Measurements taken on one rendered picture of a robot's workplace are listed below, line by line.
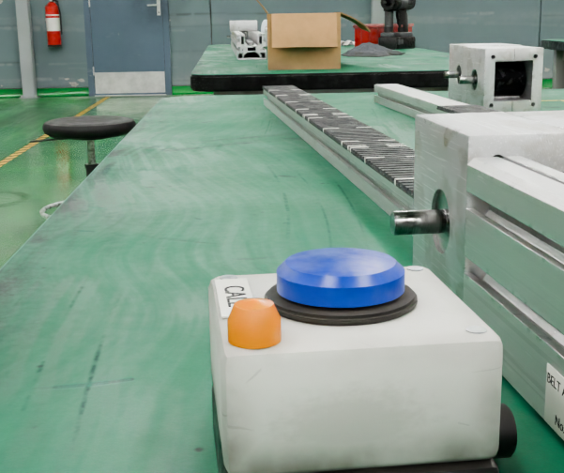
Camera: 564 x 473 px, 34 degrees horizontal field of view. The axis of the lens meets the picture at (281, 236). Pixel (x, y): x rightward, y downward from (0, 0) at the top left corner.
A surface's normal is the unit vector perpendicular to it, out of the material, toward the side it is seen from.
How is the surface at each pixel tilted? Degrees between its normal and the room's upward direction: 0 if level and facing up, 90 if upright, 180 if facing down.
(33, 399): 0
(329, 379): 90
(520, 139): 90
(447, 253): 90
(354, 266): 2
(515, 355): 90
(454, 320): 0
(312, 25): 64
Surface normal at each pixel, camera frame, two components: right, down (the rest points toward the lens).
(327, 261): -0.06, -0.97
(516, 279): -0.99, 0.04
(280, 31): 0.00, -0.14
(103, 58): 0.04, 0.23
